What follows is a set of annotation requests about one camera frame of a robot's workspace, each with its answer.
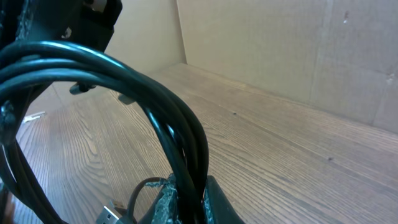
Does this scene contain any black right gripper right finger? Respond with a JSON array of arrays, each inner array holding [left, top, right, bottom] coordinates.
[[203, 175, 244, 224]]

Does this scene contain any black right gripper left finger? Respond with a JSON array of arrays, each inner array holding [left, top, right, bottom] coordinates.
[[138, 174, 177, 224]]

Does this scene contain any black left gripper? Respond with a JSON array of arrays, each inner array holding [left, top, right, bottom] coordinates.
[[1, 0, 123, 52]]

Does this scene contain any black multi-connector USB cable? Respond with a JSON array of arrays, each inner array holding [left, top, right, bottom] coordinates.
[[0, 40, 210, 224]]

